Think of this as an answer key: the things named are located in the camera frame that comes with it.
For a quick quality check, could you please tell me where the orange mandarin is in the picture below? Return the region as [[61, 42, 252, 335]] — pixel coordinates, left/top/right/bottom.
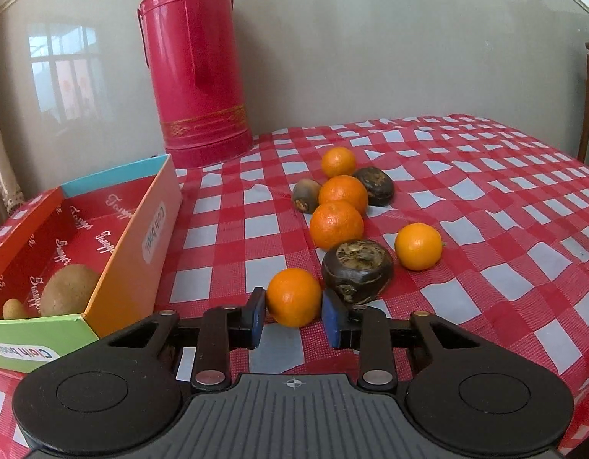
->
[[266, 267, 322, 329], [318, 175, 369, 215], [321, 147, 357, 178], [395, 223, 444, 272], [309, 200, 364, 251]]

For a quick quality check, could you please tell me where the large dark water chestnut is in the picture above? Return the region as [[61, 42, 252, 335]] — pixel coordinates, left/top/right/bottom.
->
[[321, 239, 395, 304]]

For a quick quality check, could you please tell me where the far dark water chestnut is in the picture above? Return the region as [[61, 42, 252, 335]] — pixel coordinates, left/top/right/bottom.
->
[[354, 166, 395, 206]]

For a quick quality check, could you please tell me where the colourful cardboard box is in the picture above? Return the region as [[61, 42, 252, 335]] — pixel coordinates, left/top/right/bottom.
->
[[0, 155, 181, 373]]

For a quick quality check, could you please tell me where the small brown water chestnut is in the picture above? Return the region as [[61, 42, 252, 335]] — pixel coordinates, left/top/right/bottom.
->
[[291, 178, 321, 213]]

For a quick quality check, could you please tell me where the large brown kiwi fruit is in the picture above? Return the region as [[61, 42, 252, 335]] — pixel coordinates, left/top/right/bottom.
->
[[39, 264, 101, 317]]

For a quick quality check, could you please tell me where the red checkered tablecloth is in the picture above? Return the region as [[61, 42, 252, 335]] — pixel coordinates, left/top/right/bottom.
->
[[0, 114, 589, 458]]

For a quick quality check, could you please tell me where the small brown fruit in box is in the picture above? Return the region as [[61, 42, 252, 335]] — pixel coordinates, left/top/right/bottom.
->
[[2, 298, 28, 320]]

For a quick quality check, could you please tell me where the red thermos flask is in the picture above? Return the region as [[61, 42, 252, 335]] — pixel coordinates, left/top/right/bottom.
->
[[137, 0, 252, 169]]

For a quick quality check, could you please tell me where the beige curtain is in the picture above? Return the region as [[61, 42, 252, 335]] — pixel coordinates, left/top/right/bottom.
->
[[0, 70, 26, 235]]

